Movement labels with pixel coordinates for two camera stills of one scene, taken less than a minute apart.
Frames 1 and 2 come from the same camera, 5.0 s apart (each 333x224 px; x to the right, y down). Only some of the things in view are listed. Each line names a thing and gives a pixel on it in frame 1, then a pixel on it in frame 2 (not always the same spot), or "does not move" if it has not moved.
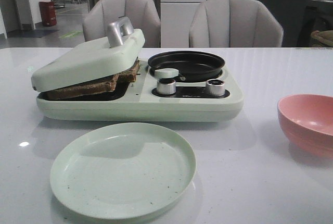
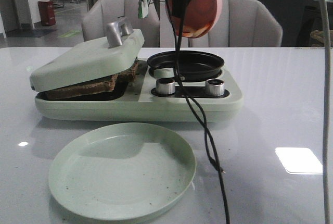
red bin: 48,13 does not move
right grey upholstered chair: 233,21 does not move
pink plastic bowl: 307,119 -> 203,13
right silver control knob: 215,87 does not move
